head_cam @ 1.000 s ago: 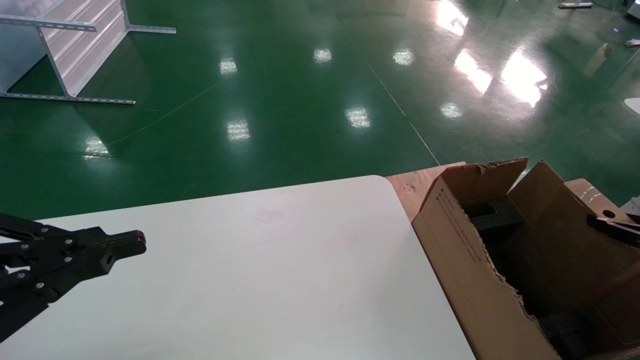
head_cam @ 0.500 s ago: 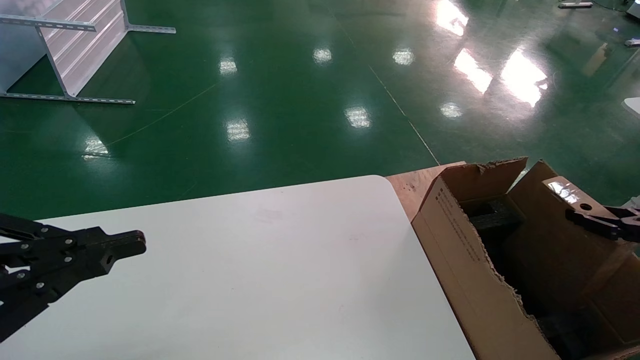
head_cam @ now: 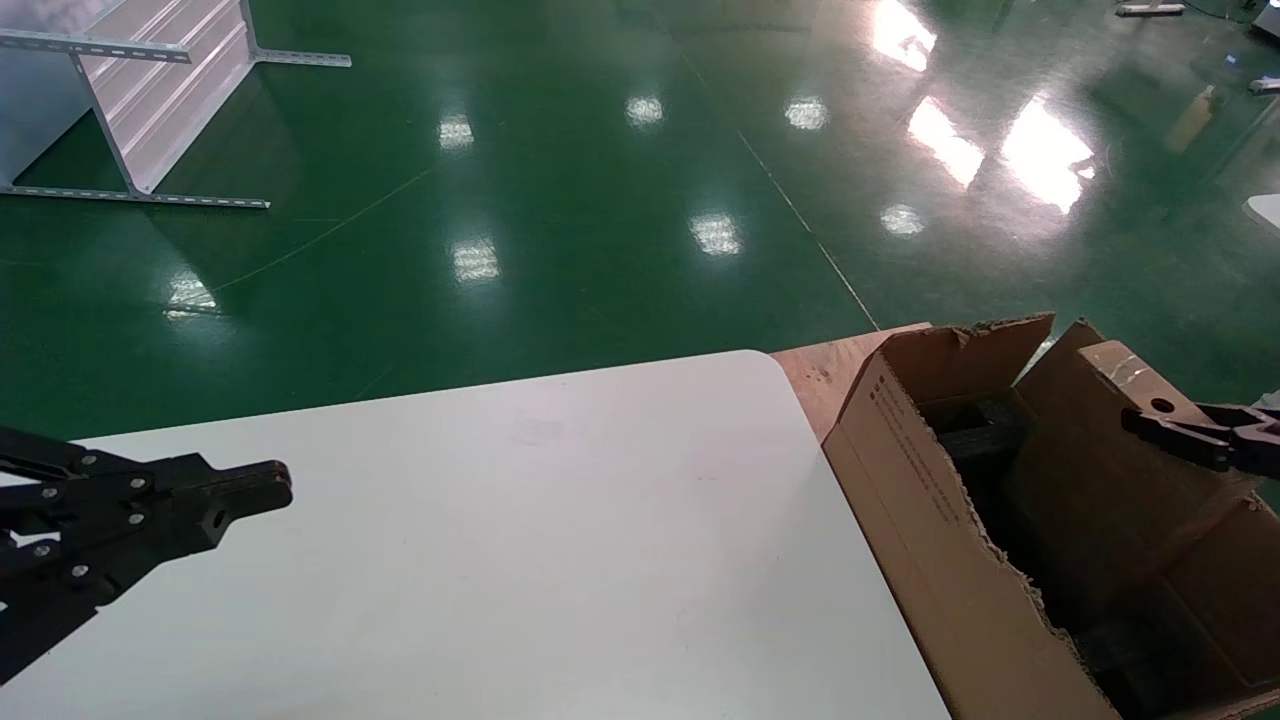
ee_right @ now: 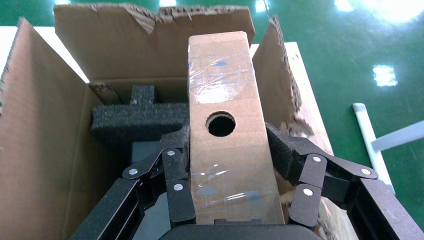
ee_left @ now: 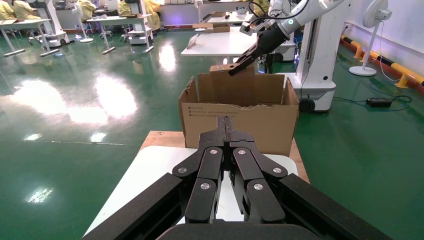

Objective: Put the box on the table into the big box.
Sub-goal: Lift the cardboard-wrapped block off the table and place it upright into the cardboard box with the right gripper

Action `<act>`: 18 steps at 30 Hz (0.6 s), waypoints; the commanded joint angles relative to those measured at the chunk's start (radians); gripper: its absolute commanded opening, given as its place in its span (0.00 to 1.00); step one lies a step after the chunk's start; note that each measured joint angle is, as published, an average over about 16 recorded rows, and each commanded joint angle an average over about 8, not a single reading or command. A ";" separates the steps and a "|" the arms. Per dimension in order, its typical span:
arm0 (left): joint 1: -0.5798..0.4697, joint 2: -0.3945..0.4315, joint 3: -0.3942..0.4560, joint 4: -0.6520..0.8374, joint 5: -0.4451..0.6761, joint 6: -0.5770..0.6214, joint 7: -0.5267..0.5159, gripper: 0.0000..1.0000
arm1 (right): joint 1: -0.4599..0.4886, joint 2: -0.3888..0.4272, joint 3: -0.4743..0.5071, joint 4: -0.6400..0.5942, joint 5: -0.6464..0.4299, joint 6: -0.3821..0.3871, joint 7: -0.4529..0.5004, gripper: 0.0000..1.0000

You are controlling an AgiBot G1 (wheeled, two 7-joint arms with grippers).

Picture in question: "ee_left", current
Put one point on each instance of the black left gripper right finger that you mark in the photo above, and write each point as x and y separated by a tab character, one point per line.
248	172

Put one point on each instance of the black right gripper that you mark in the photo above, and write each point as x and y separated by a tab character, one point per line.
270	39

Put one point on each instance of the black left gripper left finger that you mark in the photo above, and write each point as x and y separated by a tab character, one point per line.
205	172

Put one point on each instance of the small brown box with hole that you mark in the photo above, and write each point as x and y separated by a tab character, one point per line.
228	86

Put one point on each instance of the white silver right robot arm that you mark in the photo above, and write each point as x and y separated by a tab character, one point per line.
314	10

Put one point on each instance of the flat cardboard box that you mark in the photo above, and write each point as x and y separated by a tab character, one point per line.
212	27

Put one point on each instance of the big open cardboard box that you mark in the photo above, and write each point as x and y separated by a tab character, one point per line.
265	126

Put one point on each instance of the white work table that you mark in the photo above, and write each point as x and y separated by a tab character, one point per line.
232	18
116	21
23	24
218	43

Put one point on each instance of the wooden board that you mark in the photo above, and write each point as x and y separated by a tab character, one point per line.
159	139

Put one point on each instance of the white wheeled robot torso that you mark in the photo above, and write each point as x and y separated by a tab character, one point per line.
314	66

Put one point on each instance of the person in yellow coat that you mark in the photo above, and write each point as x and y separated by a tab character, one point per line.
153	13
86	8
24	9
6	10

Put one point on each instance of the black power adapter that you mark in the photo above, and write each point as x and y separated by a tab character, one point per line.
379	102

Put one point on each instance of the yellow black floor barrier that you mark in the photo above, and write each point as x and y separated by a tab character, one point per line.
400	69

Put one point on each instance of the white wheeled robot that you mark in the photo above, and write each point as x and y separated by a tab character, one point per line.
53	23

